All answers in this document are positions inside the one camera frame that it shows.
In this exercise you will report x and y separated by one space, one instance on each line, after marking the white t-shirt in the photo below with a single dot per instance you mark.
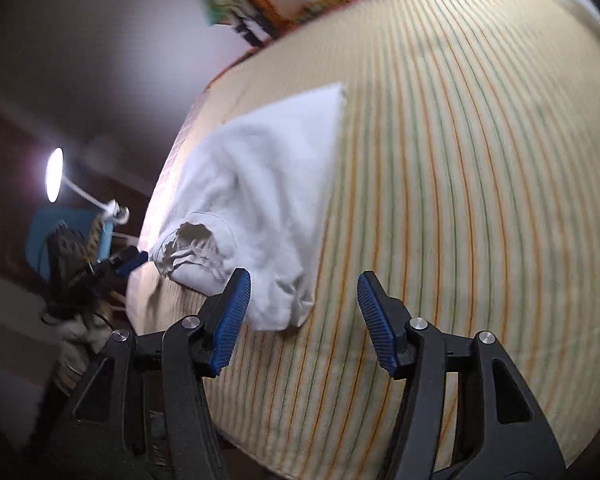
265 175

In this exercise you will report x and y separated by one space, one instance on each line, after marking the white clip desk lamp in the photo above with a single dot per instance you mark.
55 172

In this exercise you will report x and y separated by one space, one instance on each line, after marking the blue chair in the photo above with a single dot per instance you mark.
45 230

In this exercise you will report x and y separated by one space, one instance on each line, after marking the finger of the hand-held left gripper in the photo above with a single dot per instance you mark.
130 261

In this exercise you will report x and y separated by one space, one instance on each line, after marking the yellow striped bed sheet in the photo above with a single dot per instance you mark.
455 185

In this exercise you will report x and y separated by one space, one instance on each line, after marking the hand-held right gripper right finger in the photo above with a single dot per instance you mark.
375 320

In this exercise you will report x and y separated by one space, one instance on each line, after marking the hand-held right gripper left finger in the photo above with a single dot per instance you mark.
232 320

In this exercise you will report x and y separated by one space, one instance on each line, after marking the pink checked bed sheet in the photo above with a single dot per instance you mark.
147 305

